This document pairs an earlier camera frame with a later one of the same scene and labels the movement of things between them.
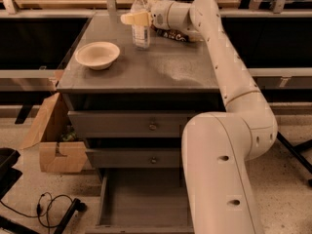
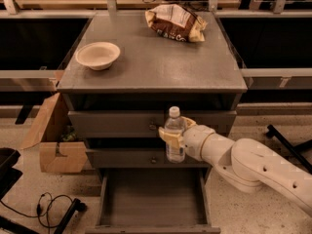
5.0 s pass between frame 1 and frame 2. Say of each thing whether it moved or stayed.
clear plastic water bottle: moved
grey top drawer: stayed
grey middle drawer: stayed
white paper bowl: stayed
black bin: stayed
